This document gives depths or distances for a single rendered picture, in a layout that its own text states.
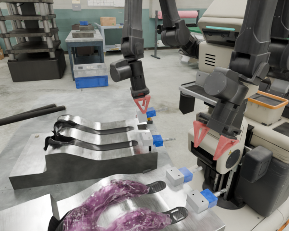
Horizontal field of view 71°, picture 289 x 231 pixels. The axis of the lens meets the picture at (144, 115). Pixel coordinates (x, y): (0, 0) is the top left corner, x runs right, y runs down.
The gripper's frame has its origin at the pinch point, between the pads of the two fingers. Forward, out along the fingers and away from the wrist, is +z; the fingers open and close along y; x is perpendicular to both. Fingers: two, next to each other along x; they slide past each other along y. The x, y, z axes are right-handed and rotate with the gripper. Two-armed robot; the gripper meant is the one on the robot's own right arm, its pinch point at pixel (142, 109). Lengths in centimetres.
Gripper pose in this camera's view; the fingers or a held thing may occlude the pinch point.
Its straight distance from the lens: 84.5
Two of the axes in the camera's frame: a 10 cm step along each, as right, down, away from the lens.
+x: 9.7, -2.2, 1.1
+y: 1.8, 3.5, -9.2
